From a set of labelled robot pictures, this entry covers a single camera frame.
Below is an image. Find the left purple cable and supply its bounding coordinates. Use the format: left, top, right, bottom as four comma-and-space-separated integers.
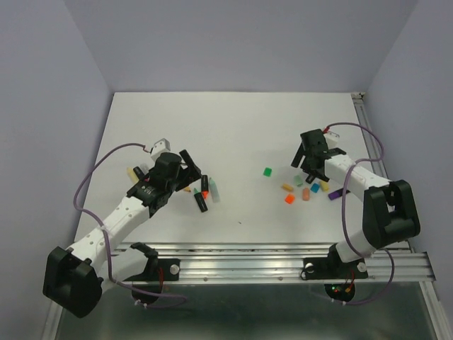
72, 142, 188, 310

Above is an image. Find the bright orange highlighter cap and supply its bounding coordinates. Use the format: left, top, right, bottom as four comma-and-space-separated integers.
285, 194, 295, 205

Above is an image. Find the right side aluminium rail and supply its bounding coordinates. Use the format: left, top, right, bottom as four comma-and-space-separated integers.
352, 93, 420, 249

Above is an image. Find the aluminium table rail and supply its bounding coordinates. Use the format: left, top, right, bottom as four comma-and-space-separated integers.
40, 242, 438, 340

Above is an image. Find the pastel yellow highlighter cap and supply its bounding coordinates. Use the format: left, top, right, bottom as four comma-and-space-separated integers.
320, 181, 329, 191

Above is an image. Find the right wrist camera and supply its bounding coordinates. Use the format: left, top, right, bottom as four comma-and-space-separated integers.
323, 127, 340, 149

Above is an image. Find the pastel green highlighter cap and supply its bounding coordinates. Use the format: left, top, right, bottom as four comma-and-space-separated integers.
294, 175, 304, 187

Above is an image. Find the blue black highlighter body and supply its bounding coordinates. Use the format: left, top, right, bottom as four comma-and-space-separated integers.
306, 174, 317, 184

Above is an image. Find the purple cap black highlighter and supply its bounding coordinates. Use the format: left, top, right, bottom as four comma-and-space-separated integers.
328, 189, 343, 200

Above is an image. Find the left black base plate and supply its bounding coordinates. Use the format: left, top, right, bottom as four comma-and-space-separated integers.
125, 258, 180, 294

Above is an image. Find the pastel orange highlighter cap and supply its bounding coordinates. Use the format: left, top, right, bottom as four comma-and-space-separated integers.
302, 188, 310, 201

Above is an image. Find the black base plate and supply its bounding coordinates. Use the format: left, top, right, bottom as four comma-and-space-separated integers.
300, 257, 369, 303
125, 258, 180, 294

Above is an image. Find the green cap black highlighter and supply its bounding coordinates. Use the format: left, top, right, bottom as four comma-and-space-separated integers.
193, 188, 208, 213

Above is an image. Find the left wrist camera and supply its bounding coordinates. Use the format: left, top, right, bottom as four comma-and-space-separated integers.
143, 138, 171, 162

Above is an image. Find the orange cap black highlighter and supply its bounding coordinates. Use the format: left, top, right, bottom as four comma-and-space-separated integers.
201, 175, 209, 199

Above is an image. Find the pastel orange grey highlighter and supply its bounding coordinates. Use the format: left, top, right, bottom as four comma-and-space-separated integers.
140, 163, 149, 174

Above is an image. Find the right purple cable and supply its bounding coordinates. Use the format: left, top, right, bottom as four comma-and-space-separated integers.
327, 122, 396, 306

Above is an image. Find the purple cable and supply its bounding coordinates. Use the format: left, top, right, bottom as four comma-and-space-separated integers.
327, 122, 396, 306
72, 142, 188, 310

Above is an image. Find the blue highlighter cap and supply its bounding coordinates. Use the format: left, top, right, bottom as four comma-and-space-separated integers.
311, 183, 320, 193

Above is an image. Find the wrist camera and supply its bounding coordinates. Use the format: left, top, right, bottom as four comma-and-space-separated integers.
143, 138, 171, 162
323, 127, 340, 149

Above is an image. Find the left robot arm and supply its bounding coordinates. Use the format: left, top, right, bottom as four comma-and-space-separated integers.
42, 149, 202, 318

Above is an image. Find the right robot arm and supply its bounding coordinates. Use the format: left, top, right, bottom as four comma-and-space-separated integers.
291, 129, 420, 280

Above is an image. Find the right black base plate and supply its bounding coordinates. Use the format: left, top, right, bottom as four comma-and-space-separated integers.
300, 257, 369, 303

